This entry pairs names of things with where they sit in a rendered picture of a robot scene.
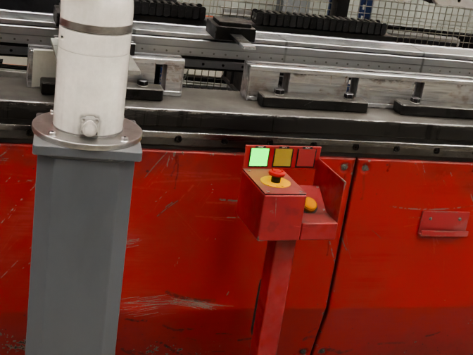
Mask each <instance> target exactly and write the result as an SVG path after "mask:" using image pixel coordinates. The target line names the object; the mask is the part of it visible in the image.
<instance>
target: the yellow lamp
mask: <svg viewBox="0 0 473 355"><path fill-rule="evenodd" d="M292 151H293V149H276V150H275V158H274V163H273V166H290V164H291V156H292Z"/></svg>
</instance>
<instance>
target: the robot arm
mask: <svg viewBox="0 0 473 355"><path fill-rule="evenodd" d="M133 16H134V0H61V12H60V23H59V34H58V54H57V65H56V86H55V97H54V108H53V109H51V110H50V112H48V113H43V114H41V115H39V116H37V117H36V118H35V119H33V121H32V131H33V133H34V134H35V135H36V136H38V137H39V138H40V139H43V140H44V141H47V142H49V143H52V144H56V145H58V146H62V147H67V148H71V149H81V150H89V151H110V150H118V149H125V148H128V147H132V146H134V145H136V144H138V143H139V142H140V141H141V139H142V129H141V128H140V127H139V126H138V125H137V124H136V123H134V122H133V121H131V120H128V119H126V118H124V112H125V97H126V89H127V76H128V68H129V60H130V46H131V38H132V25H133Z"/></svg>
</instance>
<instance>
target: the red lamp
mask: <svg viewBox="0 0 473 355"><path fill-rule="evenodd" d="M315 152H316V149H299V152H298V160H297V164H296V166H307V167H313V164H314V159H315Z"/></svg>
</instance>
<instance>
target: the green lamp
mask: <svg viewBox="0 0 473 355"><path fill-rule="evenodd" d="M268 154H269V149H254V148H252V150H251V158H250V163H249V165H250V166H267V158H268Z"/></svg>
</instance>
